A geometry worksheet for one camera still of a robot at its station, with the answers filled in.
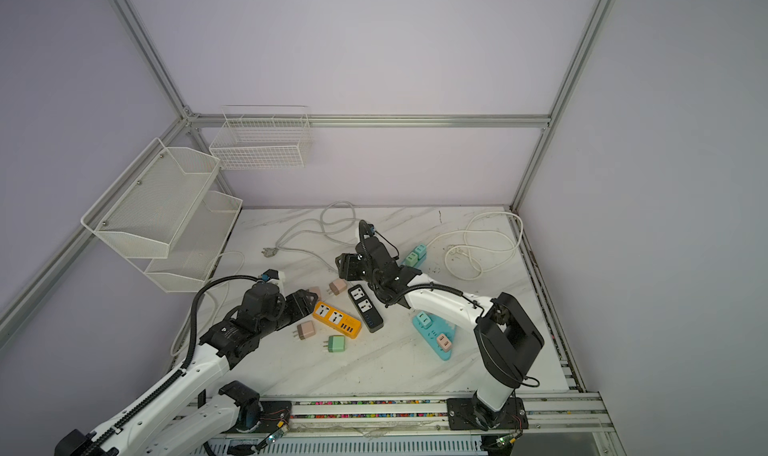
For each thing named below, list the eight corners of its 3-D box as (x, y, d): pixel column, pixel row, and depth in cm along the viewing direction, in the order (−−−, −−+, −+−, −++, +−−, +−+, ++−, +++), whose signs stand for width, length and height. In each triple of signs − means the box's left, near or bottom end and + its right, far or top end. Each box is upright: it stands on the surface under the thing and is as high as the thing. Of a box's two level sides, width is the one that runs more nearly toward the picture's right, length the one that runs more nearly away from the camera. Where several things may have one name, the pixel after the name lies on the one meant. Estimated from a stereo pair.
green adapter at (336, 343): (324, 352, 86) (322, 348, 83) (326, 339, 88) (324, 335, 86) (345, 352, 86) (344, 348, 83) (347, 339, 88) (345, 335, 86)
